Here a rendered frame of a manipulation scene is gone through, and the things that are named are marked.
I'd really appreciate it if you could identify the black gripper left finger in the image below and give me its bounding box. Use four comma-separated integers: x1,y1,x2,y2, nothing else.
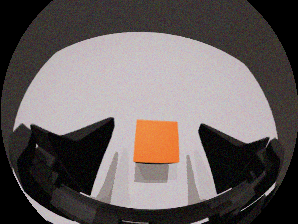
31,117,114,196

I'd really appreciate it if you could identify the orange block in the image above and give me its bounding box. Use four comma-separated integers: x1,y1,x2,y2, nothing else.
133,120,180,165

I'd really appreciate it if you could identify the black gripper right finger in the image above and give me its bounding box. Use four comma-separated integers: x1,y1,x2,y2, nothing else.
198,124,270,194

